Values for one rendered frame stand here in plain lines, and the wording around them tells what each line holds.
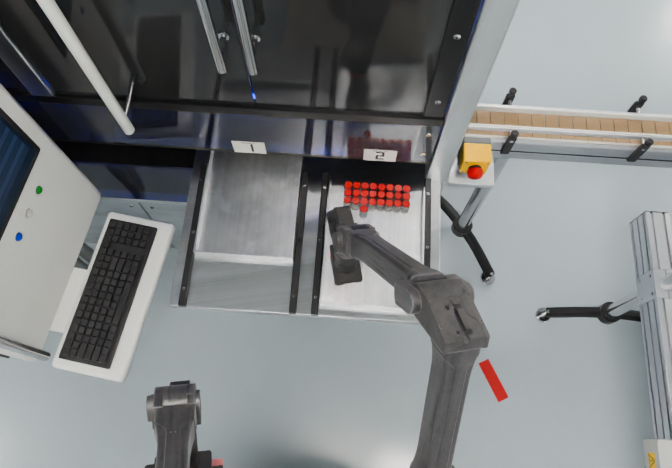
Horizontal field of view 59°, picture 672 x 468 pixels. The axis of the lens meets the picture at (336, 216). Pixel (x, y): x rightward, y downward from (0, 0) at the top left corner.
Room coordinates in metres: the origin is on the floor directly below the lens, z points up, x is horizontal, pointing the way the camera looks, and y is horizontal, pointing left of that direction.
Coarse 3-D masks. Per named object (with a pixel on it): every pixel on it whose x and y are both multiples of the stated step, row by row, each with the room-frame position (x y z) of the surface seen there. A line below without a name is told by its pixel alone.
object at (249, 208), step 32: (224, 160) 0.76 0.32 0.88; (256, 160) 0.76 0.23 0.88; (288, 160) 0.76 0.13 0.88; (224, 192) 0.67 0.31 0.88; (256, 192) 0.67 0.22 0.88; (288, 192) 0.67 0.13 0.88; (224, 224) 0.57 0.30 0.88; (256, 224) 0.57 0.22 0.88; (288, 224) 0.57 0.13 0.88; (224, 256) 0.48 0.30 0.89; (256, 256) 0.47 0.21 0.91; (288, 256) 0.47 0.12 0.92
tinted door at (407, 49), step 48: (288, 0) 0.73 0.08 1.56; (336, 0) 0.73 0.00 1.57; (384, 0) 0.72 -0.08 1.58; (432, 0) 0.72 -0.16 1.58; (288, 48) 0.73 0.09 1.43; (336, 48) 0.73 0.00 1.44; (384, 48) 0.72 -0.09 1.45; (432, 48) 0.71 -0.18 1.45; (288, 96) 0.73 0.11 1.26; (336, 96) 0.73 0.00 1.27; (384, 96) 0.72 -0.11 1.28
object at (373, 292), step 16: (336, 192) 0.67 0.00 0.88; (368, 192) 0.67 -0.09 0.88; (416, 192) 0.67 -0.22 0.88; (416, 208) 0.62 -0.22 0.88; (384, 224) 0.57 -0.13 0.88; (400, 224) 0.57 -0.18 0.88; (416, 224) 0.57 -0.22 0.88; (400, 240) 0.52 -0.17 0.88; (416, 240) 0.52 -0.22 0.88; (416, 256) 0.48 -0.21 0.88; (368, 272) 0.44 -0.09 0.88; (336, 288) 0.39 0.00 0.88; (352, 288) 0.39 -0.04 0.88; (368, 288) 0.39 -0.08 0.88; (384, 288) 0.39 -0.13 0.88; (320, 304) 0.35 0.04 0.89; (336, 304) 0.34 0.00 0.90; (352, 304) 0.34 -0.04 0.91; (368, 304) 0.34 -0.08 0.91; (384, 304) 0.35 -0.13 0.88
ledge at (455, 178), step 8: (456, 160) 0.77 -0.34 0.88; (456, 168) 0.74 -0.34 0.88; (488, 168) 0.74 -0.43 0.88; (448, 176) 0.72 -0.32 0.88; (456, 176) 0.72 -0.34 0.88; (464, 176) 0.72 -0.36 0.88; (488, 176) 0.72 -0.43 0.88; (448, 184) 0.70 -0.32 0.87; (456, 184) 0.69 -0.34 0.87; (464, 184) 0.69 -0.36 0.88; (472, 184) 0.69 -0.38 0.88; (480, 184) 0.69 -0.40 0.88; (488, 184) 0.69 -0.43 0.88
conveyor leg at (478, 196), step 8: (496, 160) 0.83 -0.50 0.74; (504, 160) 0.83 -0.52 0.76; (496, 168) 0.83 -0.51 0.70; (496, 176) 0.83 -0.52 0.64; (480, 192) 0.83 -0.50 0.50; (488, 192) 0.83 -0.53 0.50; (472, 200) 0.84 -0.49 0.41; (480, 200) 0.83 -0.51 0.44; (464, 208) 0.86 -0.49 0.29; (472, 208) 0.83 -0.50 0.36; (464, 216) 0.84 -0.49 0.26; (472, 216) 0.83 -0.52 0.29; (464, 224) 0.83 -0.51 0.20
